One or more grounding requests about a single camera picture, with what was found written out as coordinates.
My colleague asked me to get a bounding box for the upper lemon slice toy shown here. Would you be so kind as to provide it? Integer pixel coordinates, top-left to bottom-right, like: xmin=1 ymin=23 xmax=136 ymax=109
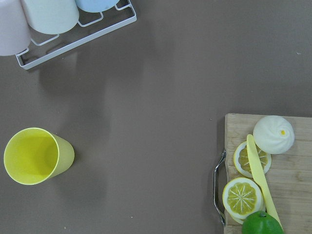
xmin=233 ymin=141 xmax=272 ymax=178

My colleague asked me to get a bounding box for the lemon slice toy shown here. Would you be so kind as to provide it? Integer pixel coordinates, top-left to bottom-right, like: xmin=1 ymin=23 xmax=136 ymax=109
xmin=222 ymin=177 xmax=266 ymax=224
xmin=233 ymin=141 xmax=272 ymax=178

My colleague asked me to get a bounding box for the lower lemon slice toy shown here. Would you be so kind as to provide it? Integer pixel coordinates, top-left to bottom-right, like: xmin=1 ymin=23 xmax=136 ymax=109
xmin=222 ymin=177 xmax=266 ymax=224

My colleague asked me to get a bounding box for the white steamed bun toy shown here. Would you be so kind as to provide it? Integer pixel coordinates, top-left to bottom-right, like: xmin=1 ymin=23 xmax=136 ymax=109
xmin=253 ymin=116 xmax=295 ymax=155

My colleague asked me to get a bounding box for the light blue plastic cup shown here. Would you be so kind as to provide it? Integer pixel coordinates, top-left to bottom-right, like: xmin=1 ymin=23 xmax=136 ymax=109
xmin=75 ymin=0 xmax=119 ymax=13

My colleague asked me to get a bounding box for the yellow plastic cup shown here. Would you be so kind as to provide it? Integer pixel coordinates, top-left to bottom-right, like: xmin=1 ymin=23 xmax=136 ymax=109
xmin=3 ymin=127 xmax=75 ymax=185

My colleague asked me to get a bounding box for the white plastic cup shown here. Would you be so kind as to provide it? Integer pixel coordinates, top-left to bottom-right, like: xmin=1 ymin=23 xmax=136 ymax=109
xmin=21 ymin=0 xmax=79 ymax=35

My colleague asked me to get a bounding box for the green lime toy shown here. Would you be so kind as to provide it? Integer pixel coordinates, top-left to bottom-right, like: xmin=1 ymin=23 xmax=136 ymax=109
xmin=241 ymin=211 xmax=284 ymax=234

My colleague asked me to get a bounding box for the pink plastic cup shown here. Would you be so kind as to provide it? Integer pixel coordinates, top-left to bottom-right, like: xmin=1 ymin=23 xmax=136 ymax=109
xmin=0 ymin=0 xmax=31 ymax=56

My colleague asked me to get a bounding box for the white wire cup rack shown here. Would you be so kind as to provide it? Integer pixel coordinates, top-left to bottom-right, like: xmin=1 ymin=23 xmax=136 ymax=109
xmin=16 ymin=0 xmax=137 ymax=70

